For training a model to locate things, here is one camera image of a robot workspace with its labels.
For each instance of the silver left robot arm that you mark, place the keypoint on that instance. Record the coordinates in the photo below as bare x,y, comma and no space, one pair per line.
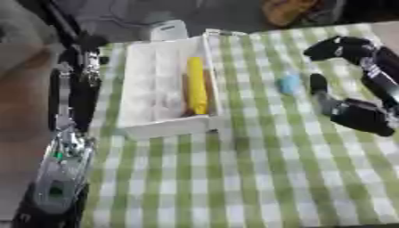
60,184

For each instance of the black tripod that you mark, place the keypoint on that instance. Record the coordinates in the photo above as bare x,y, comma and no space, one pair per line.
60,17

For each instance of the yellow toy banana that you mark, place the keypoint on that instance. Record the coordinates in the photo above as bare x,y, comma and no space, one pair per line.
197,86

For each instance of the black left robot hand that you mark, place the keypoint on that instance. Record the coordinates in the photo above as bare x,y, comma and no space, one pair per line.
78,98

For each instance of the white open box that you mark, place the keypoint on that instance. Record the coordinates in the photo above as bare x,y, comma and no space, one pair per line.
156,89

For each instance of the orange brown bag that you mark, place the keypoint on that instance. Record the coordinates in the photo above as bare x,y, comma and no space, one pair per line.
288,12

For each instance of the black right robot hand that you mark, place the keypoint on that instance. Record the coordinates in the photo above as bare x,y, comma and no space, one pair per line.
363,115

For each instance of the light blue small block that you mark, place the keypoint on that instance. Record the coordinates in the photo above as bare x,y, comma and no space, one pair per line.
289,84

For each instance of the white plastic container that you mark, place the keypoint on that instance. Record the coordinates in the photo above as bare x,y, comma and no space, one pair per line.
169,31

